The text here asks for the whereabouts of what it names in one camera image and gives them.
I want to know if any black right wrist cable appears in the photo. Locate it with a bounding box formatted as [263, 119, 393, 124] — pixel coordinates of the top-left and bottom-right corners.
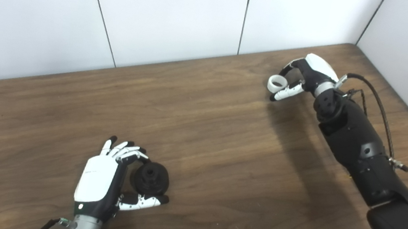
[327, 71, 408, 173]

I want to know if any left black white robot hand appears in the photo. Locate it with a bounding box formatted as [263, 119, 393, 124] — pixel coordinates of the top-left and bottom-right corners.
[71, 132, 176, 229]

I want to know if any thin black right arm wire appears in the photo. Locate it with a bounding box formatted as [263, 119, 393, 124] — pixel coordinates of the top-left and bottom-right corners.
[340, 87, 371, 117]

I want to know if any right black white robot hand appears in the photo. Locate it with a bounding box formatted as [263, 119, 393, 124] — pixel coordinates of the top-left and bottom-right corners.
[269, 49, 343, 109]

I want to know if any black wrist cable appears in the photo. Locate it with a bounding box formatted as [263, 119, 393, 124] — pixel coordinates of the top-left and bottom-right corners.
[36, 216, 73, 229]
[327, 71, 408, 173]

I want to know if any white plastic ring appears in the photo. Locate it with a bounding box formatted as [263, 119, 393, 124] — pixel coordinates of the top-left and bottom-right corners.
[266, 74, 290, 95]

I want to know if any round black plastic part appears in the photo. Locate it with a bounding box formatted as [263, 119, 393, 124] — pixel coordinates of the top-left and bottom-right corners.
[128, 159, 172, 198]

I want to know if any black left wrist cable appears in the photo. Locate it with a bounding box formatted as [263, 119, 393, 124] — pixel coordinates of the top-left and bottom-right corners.
[36, 216, 73, 229]

